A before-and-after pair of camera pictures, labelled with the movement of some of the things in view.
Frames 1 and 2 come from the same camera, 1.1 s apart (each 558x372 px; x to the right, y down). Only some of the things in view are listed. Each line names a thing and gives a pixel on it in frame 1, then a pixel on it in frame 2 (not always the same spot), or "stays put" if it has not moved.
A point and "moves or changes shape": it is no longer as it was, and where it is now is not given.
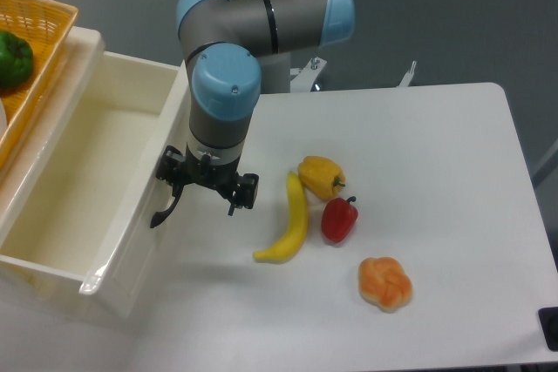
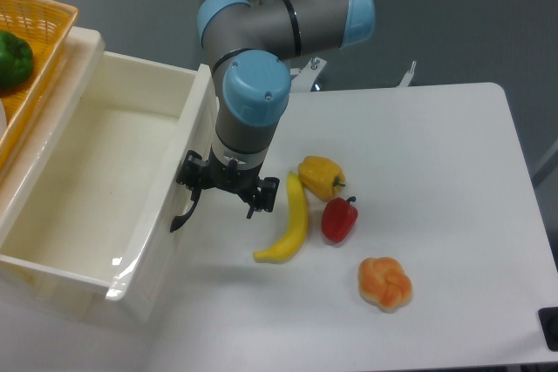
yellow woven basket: (46, 26) stays put
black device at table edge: (548, 321) stays put
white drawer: (78, 201) moves or changes shape
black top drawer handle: (160, 216) to (180, 219)
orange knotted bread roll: (384, 283) stays put
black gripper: (173, 168) to (230, 177)
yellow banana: (298, 222) stays put
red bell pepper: (338, 218) stays put
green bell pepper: (17, 60) stays put
